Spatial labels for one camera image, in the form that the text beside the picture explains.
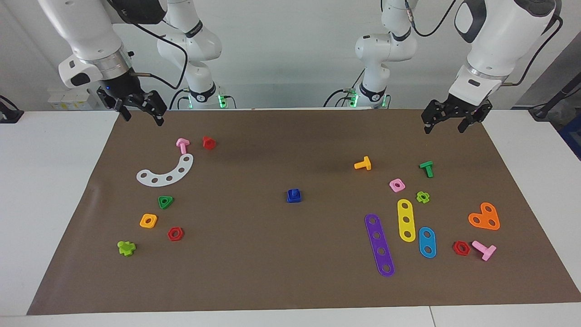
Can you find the black table clamp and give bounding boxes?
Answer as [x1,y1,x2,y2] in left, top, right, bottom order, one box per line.
[0,95,25,124]

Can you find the purple four-hole strip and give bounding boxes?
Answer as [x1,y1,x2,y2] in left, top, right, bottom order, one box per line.
[364,213,395,277]

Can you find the orange heart-shaped plate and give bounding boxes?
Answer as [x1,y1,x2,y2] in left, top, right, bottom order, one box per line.
[468,202,501,231]

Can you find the black stand pole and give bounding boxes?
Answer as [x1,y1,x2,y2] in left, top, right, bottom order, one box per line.
[529,72,581,121]

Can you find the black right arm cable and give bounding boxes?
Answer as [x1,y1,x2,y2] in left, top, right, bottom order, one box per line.
[129,20,189,90]

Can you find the blue crate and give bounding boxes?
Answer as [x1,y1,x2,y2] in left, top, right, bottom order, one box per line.
[559,109,581,160]

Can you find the black base cable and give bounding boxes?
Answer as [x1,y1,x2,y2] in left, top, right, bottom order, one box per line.
[169,88,191,110]
[323,68,366,108]

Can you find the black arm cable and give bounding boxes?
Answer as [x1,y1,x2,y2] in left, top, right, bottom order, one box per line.
[404,0,564,87]
[129,20,189,90]

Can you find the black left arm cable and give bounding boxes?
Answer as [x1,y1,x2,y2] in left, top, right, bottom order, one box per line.
[404,0,564,87]

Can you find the brown table mat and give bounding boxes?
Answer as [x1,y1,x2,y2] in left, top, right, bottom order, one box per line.
[26,108,581,316]

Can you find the yellow three-hole plate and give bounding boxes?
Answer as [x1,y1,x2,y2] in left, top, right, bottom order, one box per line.
[397,199,416,243]

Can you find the blue two-hole plate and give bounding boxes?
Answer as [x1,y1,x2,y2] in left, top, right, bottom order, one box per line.
[419,227,437,259]

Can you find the white curved perforated plate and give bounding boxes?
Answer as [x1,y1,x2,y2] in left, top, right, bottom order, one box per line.
[136,154,194,187]

